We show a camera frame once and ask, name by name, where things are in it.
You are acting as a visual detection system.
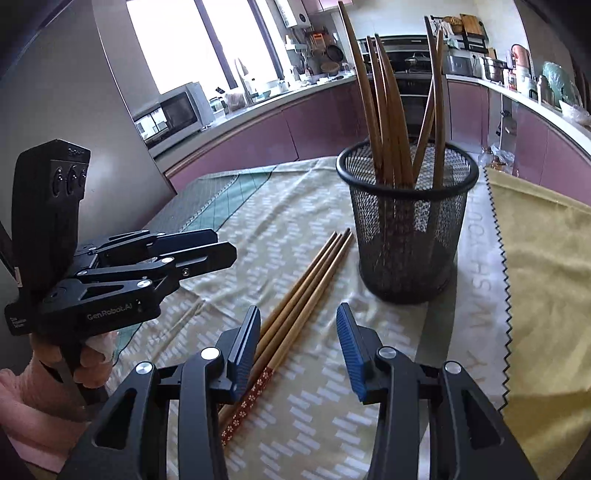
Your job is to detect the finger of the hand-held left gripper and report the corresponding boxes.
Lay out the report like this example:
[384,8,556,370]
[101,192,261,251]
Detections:
[59,242,238,302]
[76,228,218,269]

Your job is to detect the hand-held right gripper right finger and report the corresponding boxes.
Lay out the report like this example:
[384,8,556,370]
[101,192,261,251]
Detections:
[336,302,539,480]

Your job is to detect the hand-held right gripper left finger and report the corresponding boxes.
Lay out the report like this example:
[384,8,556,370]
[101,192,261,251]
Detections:
[58,305,262,480]

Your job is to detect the red-patterned brown chopstick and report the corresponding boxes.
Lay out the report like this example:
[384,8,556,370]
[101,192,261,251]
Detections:
[218,232,349,428]
[255,232,345,354]
[221,230,354,446]
[259,231,339,329]

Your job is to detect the pale bamboo chopstick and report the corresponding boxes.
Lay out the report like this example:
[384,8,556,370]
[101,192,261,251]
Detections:
[152,299,205,358]

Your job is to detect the black mesh holder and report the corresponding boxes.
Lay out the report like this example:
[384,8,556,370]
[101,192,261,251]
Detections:
[336,140,480,305]

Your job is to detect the person's left forearm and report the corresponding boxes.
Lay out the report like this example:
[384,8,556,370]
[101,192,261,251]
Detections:
[0,367,100,474]

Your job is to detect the person's left hand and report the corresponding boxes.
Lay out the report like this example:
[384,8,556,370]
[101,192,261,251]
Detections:
[28,330,116,392]

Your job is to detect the patterned tablecloth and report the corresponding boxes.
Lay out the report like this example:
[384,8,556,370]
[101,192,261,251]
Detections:
[108,154,591,480]

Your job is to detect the white microwave oven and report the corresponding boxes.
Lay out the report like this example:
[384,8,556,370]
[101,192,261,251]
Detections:
[133,82,214,148]

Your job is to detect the pink base cabinet run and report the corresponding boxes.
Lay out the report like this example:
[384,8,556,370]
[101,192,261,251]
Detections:
[164,78,370,185]
[445,80,591,206]

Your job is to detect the grey refrigerator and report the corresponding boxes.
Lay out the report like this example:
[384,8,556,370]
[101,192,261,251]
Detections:
[0,0,176,324]

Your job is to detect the steel sink faucet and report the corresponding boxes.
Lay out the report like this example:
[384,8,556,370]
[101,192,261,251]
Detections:
[235,58,254,104]

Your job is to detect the kitchen window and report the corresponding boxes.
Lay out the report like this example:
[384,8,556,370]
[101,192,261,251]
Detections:
[126,0,282,95]

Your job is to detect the plastic bags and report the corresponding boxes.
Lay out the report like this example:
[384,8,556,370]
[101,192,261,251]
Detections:
[478,145,515,176]

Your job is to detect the white water heater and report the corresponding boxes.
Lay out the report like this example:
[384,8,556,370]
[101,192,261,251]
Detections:
[274,0,310,27]

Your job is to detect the black built-in oven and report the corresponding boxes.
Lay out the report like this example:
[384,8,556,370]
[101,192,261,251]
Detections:
[392,76,446,139]

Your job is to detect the white kitchen countertop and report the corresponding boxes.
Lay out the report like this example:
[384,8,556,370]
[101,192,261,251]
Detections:
[148,74,591,153]

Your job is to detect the steel range hood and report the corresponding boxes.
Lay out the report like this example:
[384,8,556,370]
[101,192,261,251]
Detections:
[365,34,451,51]

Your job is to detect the silver countertop appliance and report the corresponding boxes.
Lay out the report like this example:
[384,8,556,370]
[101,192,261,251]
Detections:
[445,54,474,77]

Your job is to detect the steel steamer pot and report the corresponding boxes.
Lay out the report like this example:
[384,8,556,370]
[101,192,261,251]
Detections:
[480,55,509,83]

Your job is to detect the white bowl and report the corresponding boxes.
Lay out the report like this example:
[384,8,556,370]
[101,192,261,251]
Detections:
[558,99,591,125]

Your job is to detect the pink electric kettle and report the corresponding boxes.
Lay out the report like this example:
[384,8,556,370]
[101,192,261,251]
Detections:
[510,44,532,90]

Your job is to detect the teal countertop appliance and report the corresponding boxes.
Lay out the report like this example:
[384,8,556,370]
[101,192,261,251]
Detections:
[541,61,578,102]

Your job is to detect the black wall rack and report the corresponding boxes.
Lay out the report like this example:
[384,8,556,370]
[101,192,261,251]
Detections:
[429,14,488,51]

